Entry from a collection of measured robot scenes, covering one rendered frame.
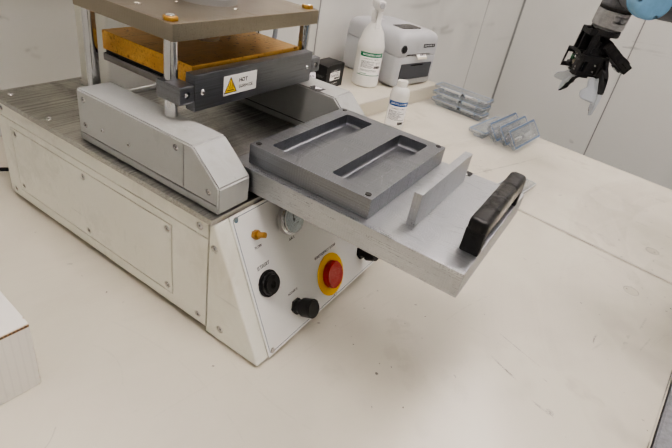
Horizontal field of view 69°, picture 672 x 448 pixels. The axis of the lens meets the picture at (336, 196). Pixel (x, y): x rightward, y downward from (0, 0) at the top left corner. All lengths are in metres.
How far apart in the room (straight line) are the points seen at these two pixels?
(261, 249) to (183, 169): 0.13
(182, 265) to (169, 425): 0.18
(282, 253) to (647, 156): 2.51
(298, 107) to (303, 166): 0.27
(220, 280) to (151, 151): 0.17
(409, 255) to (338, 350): 0.22
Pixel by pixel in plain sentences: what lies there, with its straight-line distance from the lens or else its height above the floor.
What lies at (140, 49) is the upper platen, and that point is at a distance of 0.68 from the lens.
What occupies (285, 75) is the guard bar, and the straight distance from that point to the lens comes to 0.72.
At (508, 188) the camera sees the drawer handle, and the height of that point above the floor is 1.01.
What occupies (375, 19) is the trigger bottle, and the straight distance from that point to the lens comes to 1.50.
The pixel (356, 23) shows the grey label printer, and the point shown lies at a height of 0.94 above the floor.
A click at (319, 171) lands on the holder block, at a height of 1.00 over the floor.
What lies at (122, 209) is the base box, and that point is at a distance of 0.69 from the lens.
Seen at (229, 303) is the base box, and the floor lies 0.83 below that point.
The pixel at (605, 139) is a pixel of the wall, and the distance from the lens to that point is 2.98.
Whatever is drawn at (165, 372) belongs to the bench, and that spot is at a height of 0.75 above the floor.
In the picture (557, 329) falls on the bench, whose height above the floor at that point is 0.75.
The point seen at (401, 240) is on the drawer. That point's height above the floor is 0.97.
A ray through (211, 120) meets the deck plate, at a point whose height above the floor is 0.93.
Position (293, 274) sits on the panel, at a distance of 0.65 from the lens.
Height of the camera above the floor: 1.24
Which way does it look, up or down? 30 degrees down
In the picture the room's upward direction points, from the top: 10 degrees clockwise
